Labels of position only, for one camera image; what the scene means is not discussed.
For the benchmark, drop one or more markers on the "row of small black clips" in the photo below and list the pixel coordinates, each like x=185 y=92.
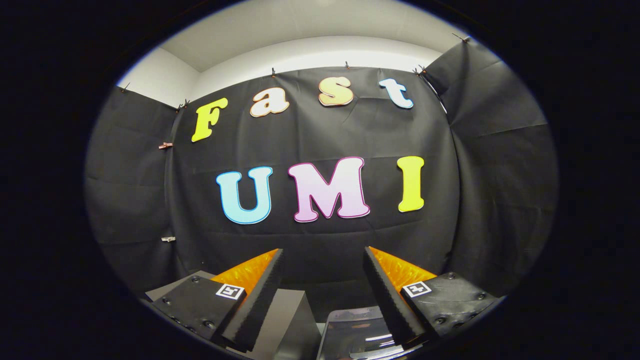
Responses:
x=273 y=73

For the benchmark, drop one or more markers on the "grey box cabinet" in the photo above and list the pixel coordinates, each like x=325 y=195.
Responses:
x=287 y=325

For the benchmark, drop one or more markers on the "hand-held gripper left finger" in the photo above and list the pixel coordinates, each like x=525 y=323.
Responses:
x=257 y=300

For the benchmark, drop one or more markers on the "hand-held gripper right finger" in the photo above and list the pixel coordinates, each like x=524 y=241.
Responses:
x=387 y=300

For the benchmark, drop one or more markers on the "pink clip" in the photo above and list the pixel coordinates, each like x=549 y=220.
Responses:
x=165 y=145

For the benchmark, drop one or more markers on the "black backdrop cloth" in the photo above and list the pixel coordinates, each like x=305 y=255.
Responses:
x=500 y=200

